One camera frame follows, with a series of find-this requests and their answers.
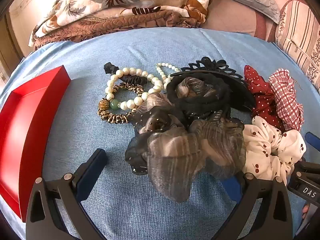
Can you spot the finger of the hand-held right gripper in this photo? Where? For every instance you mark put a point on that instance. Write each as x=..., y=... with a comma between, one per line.
x=313, y=141

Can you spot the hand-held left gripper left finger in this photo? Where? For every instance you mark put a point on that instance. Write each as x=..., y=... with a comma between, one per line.
x=92, y=170

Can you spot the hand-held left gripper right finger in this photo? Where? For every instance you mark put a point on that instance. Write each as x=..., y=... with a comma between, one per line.
x=232, y=188

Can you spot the red checked scrunchie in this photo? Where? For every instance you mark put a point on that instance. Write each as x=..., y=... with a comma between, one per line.
x=286, y=97

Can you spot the white cherry print scrunchie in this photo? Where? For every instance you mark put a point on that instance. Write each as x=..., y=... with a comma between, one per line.
x=260, y=145

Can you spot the brown striped organza scrunchie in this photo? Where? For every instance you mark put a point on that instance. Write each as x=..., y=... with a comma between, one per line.
x=155, y=107
x=185, y=150

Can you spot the red polka dot scrunchie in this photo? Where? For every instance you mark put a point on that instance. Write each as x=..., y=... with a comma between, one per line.
x=262, y=97

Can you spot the red tray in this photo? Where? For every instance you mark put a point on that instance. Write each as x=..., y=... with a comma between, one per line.
x=27, y=120

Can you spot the black hair claw clip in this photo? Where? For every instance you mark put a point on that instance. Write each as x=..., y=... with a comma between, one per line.
x=225, y=76

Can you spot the person's right hand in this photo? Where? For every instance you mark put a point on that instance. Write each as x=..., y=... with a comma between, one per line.
x=306, y=211

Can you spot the leopard print scrunchie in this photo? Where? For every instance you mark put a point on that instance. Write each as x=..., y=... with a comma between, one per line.
x=113, y=118

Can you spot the blue bed sheet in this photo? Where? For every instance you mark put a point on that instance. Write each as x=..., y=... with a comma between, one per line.
x=140, y=215

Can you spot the black satin scrunchie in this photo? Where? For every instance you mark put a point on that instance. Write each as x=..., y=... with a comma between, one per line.
x=135, y=79

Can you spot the striped floral pillow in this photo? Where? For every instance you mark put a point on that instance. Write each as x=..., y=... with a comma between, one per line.
x=300, y=32

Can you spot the pink bed sheet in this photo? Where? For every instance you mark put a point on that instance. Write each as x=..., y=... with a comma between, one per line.
x=230, y=22

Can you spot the brown quilted blanket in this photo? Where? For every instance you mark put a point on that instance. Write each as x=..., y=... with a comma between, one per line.
x=112, y=23

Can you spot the wooden door frame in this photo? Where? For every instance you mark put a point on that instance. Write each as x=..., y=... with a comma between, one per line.
x=10, y=50

